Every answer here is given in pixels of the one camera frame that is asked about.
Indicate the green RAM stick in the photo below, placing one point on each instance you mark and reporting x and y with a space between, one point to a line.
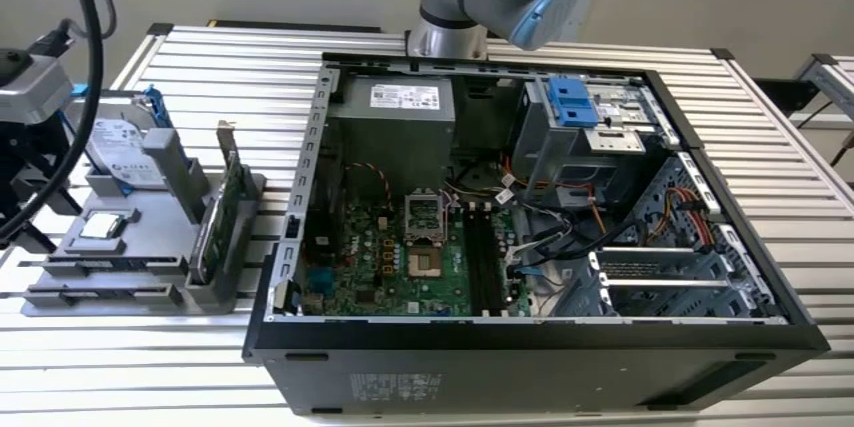
100 292

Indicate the black RAM slot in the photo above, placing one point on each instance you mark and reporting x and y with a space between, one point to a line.
494 267
475 257

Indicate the hard disk in blue carrier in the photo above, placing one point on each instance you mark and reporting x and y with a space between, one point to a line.
127 147

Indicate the silver CPU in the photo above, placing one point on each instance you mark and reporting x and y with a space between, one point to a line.
103 225

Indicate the grey parts rack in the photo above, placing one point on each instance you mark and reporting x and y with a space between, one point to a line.
150 247

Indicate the green graphics card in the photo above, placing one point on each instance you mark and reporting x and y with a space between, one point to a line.
223 227

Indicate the black case fan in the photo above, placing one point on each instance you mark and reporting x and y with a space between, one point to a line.
331 187

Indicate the blue expansion slot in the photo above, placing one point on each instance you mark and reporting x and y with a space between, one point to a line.
321 282

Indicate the grey power supply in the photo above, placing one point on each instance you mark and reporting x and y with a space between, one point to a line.
394 147

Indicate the green motherboard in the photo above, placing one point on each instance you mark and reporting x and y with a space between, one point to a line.
401 292

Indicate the CPU socket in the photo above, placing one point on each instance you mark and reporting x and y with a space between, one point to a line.
427 262

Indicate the black PC case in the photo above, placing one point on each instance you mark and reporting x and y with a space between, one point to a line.
467 377

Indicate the grey optical drive cage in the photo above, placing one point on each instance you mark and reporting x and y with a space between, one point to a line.
567 157

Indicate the blue drive bay latch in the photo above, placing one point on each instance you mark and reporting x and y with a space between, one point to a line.
570 107

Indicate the grey disk bay cage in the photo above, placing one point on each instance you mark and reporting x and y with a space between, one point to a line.
667 283

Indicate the aluminium side table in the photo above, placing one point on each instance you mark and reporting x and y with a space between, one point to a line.
828 82

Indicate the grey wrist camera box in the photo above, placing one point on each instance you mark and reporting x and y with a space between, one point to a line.
40 92

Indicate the black bracket between tables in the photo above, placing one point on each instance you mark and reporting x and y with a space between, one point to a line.
788 94

